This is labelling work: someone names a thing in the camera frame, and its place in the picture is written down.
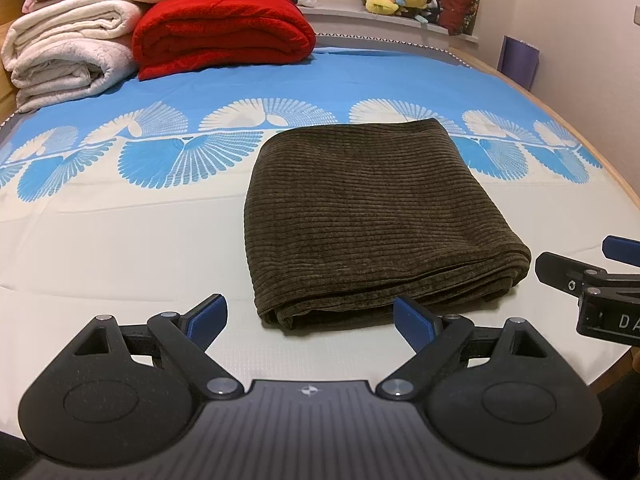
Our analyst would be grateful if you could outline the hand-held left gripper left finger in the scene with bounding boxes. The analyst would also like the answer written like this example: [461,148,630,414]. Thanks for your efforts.
[67,294,246,400]

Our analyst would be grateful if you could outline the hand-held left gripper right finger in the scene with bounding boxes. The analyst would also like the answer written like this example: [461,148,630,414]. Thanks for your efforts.
[377,296,556,401]

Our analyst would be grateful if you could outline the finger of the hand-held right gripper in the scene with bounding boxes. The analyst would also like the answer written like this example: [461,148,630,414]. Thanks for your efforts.
[602,235,640,265]
[535,251,608,295]

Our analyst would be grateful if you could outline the dark olive corduroy pants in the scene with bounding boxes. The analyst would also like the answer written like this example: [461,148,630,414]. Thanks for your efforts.
[243,118,532,335]

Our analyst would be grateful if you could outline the blue white patterned bed sheet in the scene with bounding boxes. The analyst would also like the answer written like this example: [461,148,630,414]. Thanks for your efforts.
[0,45,640,411]

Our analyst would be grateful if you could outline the purple rolled mat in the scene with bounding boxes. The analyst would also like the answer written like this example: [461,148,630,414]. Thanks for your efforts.
[500,35,541,92]

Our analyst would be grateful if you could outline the white fluffy folded blanket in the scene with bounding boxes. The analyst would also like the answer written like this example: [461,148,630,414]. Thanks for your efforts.
[10,37,140,113]

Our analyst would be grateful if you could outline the red patterned cushion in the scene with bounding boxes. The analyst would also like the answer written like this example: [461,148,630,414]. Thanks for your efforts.
[437,0,482,36]

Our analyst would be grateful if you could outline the red folded blanket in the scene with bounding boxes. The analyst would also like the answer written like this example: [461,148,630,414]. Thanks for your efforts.
[131,0,317,82]

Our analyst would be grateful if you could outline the white window sill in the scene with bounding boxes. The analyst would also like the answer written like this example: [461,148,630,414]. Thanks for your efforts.
[300,5,478,43]

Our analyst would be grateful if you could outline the cream folded blanket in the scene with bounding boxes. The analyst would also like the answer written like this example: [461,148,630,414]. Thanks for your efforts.
[0,0,146,58]

